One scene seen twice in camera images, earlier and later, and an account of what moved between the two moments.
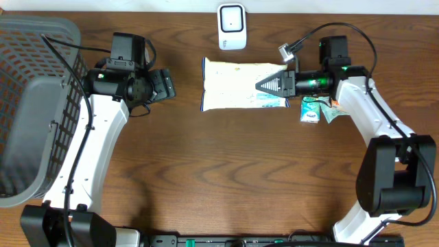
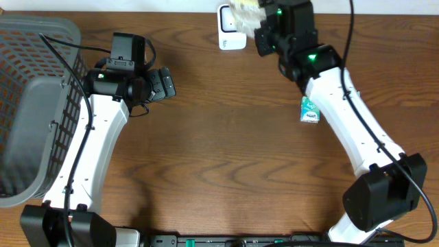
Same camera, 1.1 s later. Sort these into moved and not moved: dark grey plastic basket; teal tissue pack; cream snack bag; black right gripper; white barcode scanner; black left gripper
Moved: black right gripper; cream snack bag
Not moved: teal tissue pack; white barcode scanner; black left gripper; dark grey plastic basket
